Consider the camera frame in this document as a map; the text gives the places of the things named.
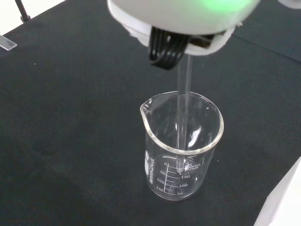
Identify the white test tube rack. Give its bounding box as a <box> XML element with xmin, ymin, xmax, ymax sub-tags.
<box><xmin>254</xmin><ymin>159</ymin><xmax>301</xmax><ymax>226</ymax></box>

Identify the clear glass beaker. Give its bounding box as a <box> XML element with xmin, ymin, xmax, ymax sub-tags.
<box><xmin>140</xmin><ymin>91</ymin><xmax>225</xmax><ymax>202</ymax></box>

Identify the clear acrylic clip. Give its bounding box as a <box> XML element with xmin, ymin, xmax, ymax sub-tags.
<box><xmin>0</xmin><ymin>34</ymin><xmax>18</xmax><ymax>51</ymax></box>

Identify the black camera tripod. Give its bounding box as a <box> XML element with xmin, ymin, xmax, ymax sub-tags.
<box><xmin>14</xmin><ymin>0</ymin><xmax>32</xmax><ymax>24</ymax></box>

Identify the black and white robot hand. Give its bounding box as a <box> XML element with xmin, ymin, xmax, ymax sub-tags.
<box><xmin>107</xmin><ymin>0</ymin><xmax>261</xmax><ymax>71</ymax></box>

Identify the black cloth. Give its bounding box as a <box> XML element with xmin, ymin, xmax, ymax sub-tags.
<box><xmin>0</xmin><ymin>0</ymin><xmax>301</xmax><ymax>226</ymax></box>

